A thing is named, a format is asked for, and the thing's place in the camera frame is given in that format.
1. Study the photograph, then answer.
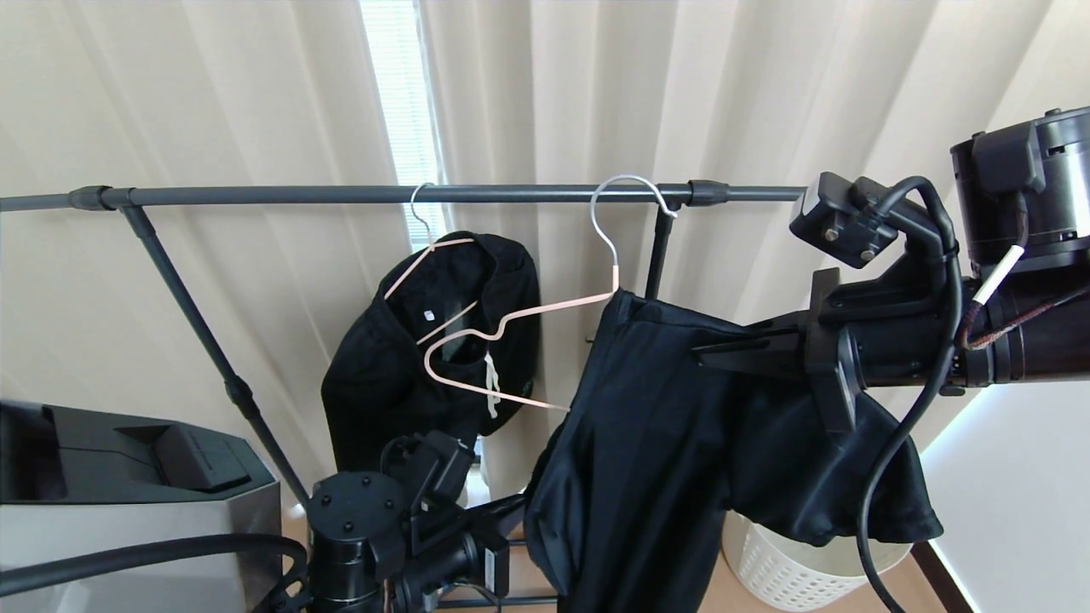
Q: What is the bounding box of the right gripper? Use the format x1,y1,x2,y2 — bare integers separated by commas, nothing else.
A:
691,255,1090,435

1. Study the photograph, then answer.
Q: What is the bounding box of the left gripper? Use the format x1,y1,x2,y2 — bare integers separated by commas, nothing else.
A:
396,494,529,613

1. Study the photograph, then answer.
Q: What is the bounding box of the black t-shirt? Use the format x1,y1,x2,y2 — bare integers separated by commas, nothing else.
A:
524,289,944,613

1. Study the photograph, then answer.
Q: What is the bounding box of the pink clothes hanger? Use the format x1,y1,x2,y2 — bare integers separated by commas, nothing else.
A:
383,183,479,346
424,175,678,412

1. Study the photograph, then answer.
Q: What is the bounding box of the white laundry basket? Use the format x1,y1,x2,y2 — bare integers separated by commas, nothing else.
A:
722,511,914,612

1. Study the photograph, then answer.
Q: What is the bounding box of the black clothes rack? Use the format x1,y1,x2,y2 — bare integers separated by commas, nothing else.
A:
0,179,806,613

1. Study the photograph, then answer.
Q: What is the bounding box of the window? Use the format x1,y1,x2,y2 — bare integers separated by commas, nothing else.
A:
358,0,445,248

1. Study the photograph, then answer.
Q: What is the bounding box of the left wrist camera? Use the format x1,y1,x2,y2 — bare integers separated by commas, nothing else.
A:
381,430,478,559

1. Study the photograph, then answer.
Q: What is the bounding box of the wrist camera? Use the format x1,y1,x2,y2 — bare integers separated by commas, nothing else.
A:
789,173,963,295
381,430,478,559

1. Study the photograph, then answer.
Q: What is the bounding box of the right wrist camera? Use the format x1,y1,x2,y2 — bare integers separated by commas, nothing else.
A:
789,173,963,295

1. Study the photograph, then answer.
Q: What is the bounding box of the black garment with white cord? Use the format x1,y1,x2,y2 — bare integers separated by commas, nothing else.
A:
321,232,542,478

